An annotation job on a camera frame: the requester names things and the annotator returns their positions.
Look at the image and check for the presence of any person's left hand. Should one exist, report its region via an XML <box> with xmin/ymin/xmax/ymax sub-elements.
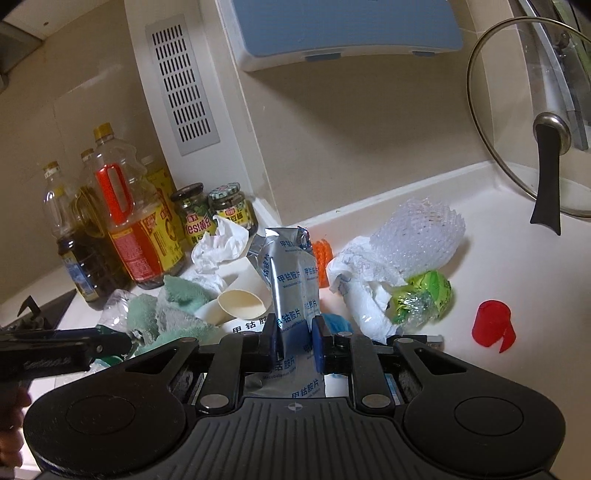
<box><xmin>0</xmin><ymin>388</ymin><xmax>31</xmax><ymax>469</ymax></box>

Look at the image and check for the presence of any cream paper cup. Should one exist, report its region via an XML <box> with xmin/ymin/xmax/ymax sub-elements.
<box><xmin>194</xmin><ymin>289</ymin><xmax>271</xmax><ymax>325</ymax></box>

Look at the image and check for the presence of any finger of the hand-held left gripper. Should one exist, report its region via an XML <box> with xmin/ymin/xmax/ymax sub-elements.
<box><xmin>88</xmin><ymin>329</ymin><xmax>136</xmax><ymax>363</ymax></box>

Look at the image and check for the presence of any blue white wall appliance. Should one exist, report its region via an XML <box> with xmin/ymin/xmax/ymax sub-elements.
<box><xmin>215</xmin><ymin>0</ymin><xmax>464</xmax><ymax>72</ymax></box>

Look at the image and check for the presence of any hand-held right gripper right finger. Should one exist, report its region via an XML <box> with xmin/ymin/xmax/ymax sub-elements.
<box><xmin>311</xmin><ymin>315</ymin><xmax>469</xmax><ymax>412</ymax></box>

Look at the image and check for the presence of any black glass gas stove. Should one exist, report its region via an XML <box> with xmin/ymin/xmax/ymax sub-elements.
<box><xmin>0</xmin><ymin>290</ymin><xmax>77</xmax><ymax>333</ymax></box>

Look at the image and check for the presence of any red plastic piece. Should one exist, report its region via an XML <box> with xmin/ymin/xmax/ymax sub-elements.
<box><xmin>472</xmin><ymin>299</ymin><xmax>517</xmax><ymax>354</ymax></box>

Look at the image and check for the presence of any white printed paper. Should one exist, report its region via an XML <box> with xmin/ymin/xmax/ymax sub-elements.
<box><xmin>327</xmin><ymin>235</ymin><xmax>407</xmax><ymax>344</ymax></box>

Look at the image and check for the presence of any red handle oil bottle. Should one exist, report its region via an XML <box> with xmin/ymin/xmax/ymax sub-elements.
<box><xmin>92</xmin><ymin>122</ymin><xmax>185</xmax><ymax>291</ymax></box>

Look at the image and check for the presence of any crushed clear plastic bottle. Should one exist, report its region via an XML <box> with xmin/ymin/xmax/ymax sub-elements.
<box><xmin>95</xmin><ymin>290</ymin><xmax>139</xmax><ymax>370</ymax></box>

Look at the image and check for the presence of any black flat stick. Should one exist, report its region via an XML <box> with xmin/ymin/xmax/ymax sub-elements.
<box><xmin>387</xmin><ymin>335</ymin><xmax>445</xmax><ymax>350</ymax></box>

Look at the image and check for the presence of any white cardboard medicine box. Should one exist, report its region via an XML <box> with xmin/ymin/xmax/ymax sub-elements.
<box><xmin>217</xmin><ymin>316</ymin><xmax>278</xmax><ymax>343</ymax></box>

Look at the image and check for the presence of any white foam fruit net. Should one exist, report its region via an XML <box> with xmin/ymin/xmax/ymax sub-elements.
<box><xmin>372</xmin><ymin>198</ymin><xmax>466</xmax><ymax>283</ymax></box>

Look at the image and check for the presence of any grey range hood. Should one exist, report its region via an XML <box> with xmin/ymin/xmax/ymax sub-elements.
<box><xmin>0</xmin><ymin>21</ymin><xmax>47</xmax><ymax>88</ymax></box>

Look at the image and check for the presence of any silver foil packet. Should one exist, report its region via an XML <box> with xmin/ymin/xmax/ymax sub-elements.
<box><xmin>246</xmin><ymin>225</ymin><xmax>324</xmax><ymax>398</ymax></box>

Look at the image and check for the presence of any yellow oil bottle behind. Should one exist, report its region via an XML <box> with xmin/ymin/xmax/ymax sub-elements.
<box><xmin>76</xmin><ymin>148</ymin><xmax>134</xmax><ymax>291</ymax></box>

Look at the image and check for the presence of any crumpled green wrapper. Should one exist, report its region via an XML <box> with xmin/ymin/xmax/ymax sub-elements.
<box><xmin>387</xmin><ymin>270</ymin><xmax>452</xmax><ymax>332</ymax></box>

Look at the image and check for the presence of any green cleaning cloth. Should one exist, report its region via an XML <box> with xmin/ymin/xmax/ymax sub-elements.
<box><xmin>124</xmin><ymin>274</ymin><xmax>220</xmax><ymax>349</ymax></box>

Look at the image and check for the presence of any white wall vent grille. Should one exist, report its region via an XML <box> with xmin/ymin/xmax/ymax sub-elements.
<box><xmin>145</xmin><ymin>14</ymin><xmax>221</xmax><ymax>155</ymax></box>

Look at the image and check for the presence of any black burner grate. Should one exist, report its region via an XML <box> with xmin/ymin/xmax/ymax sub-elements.
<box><xmin>17</xmin><ymin>295</ymin><xmax>44</xmax><ymax>326</ymax></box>

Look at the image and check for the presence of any yellow label oil bottle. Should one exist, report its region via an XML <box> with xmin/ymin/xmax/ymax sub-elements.
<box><xmin>139</xmin><ymin>156</ymin><xmax>183</xmax><ymax>259</ymax></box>

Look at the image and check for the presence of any glass jar patterned lid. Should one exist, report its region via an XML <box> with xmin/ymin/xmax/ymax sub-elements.
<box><xmin>208</xmin><ymin>183</ymin><xmax>258</xmax><ymax>234</ymax></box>

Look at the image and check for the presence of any crumpled white tissue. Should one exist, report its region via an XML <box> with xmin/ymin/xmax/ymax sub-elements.
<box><xmin>182</xmin><ymin>269</ymin><xmax>228</xmax><ymax>298</ymax></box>
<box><xmin>191</xmin><ymin>215</ymin><xmax>250</xmax><ymax>274</ymax></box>

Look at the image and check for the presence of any blue label oil bottle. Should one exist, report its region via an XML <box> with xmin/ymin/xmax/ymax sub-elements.
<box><xmin>43</xmin><ymin>161</ymin><xmax>109</xmax><ymax>303</ymax></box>

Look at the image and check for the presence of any orange foam fruit net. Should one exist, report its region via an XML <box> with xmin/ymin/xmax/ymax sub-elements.
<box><xmin>313</xmin><ymin>237</ymin><xmax>334</xmax><ymax>291</ymax></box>

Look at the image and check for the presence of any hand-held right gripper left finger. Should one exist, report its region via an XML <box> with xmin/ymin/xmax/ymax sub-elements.
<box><xmin>121</xmin><ymin>318</ymin><xmax>283</xmax><ymax>414</ymax></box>

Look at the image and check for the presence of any glass jar dark lid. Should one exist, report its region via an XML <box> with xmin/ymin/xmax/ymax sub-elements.
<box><xmin>170</xmin><ymin>183</ymin><xmax>215</xmax><ymax>252</ymax></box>

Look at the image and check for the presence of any glass pot lid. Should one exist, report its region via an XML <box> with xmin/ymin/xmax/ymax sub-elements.
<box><xmin>466</xmin><ymin>16</ymin><xmax>591</xmax><ymax>237</ymax></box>

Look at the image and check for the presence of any blue plastic item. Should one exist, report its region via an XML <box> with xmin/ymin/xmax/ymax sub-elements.
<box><xmin>318</xmin><ymin>313</ymin><xmax>355</xmax><ymax>335</ymax></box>

